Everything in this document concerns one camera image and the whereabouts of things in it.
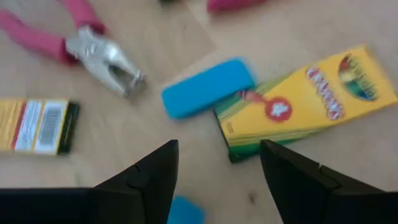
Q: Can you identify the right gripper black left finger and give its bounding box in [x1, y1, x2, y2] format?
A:
[0, 139, 180, 224]

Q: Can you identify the pink-handled hole punch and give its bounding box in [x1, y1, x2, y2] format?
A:
[206, 0, 268, 12]
[0, 0, 147, 98]

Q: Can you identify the blue eraser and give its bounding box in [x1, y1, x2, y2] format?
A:
[167, 194, 206, 224]
[160, 57, 257, 121]

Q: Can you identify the yellow crayon box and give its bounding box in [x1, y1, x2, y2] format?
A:
[0, 98, 81, 156]
[213, 43, 398, 164]

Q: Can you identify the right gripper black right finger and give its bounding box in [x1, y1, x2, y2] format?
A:
[259, 139, 398, 224]

